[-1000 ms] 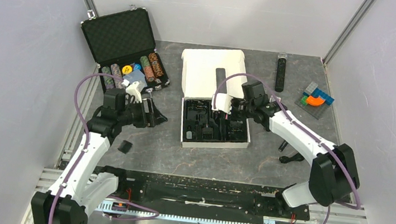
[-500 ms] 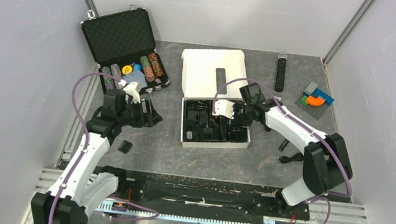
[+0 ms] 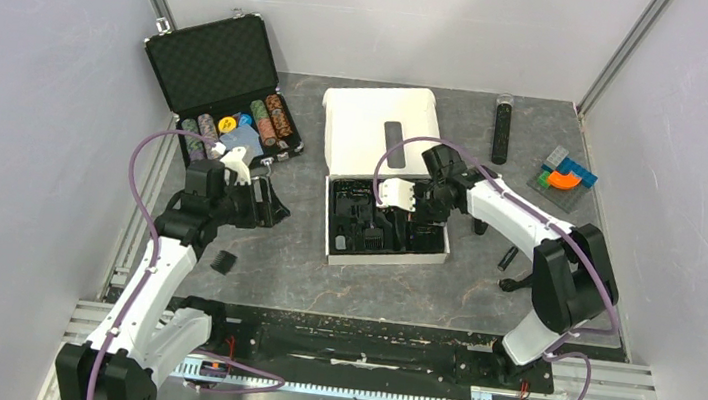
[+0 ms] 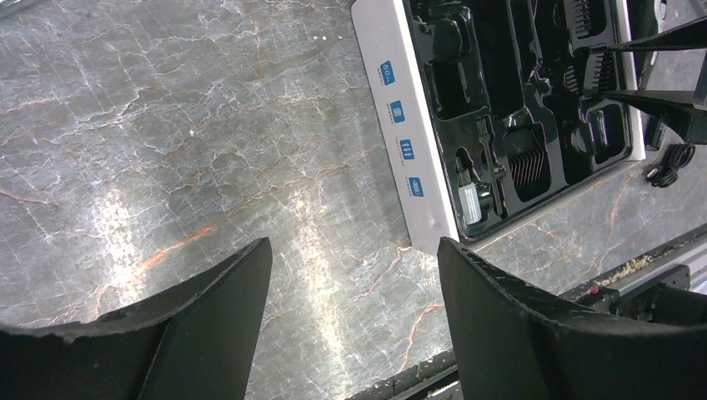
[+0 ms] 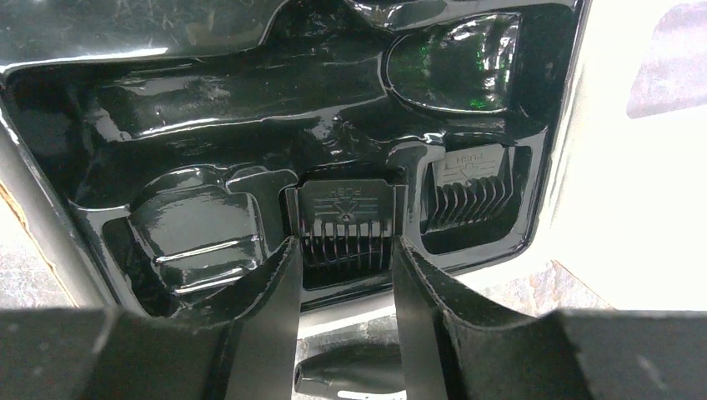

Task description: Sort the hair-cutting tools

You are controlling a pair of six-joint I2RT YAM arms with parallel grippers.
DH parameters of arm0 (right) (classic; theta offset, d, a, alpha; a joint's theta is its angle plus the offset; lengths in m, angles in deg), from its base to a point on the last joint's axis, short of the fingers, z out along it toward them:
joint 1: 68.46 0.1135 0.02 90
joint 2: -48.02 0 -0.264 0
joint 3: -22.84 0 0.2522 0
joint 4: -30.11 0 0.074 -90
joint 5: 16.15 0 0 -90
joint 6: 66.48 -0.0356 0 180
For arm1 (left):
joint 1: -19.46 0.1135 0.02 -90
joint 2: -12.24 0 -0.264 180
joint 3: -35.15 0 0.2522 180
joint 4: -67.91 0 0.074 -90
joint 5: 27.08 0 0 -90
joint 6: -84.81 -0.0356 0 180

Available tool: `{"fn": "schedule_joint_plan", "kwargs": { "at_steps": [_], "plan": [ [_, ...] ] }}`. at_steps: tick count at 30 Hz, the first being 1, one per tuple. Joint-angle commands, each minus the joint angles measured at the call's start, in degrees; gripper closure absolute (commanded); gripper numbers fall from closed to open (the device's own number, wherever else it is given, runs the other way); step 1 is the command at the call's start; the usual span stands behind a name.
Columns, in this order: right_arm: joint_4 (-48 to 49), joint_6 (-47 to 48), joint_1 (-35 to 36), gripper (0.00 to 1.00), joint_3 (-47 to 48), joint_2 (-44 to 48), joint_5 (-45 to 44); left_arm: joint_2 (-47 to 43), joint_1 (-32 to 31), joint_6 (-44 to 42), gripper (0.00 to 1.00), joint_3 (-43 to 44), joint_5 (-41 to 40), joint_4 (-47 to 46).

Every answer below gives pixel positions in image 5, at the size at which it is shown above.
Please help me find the white clipper kit box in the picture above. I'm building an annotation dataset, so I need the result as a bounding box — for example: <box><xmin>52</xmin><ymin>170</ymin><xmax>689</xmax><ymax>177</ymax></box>
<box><xmin>1</xmin><ymin>1</ymin><xmax>706</xmax><ymax>337</ymax></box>

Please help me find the black comb guard slot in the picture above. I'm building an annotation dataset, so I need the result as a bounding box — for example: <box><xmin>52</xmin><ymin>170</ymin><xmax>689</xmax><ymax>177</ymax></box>
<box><xmin>284</xmin><ymin>178</ymin><xmax>407</xmax><ymax>288</ymax></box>
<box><xmin>421</xmin><ymin>144</ymin><xmax>515</xmax><ymax>234</ymax></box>

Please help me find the black hair clipper body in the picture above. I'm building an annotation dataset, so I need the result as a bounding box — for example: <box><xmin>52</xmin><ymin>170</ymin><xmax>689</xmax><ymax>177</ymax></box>
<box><xmin>293</xmin><ymin>343</ymin><xmax>407</xmax><ymax>399</ymax></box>

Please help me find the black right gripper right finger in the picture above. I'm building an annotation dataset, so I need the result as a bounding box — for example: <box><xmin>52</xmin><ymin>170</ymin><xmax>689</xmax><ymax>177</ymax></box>
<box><xmin>391</xmin><ymin>237</ymin><xmax>706</xmax><ymax>399</ymax></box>

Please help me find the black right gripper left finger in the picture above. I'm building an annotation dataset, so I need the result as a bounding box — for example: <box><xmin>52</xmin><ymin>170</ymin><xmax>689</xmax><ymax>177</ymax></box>
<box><xmin>1</xmin><ymin>237</ymin><xmax>302</xmax><ymax>399</ymax></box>

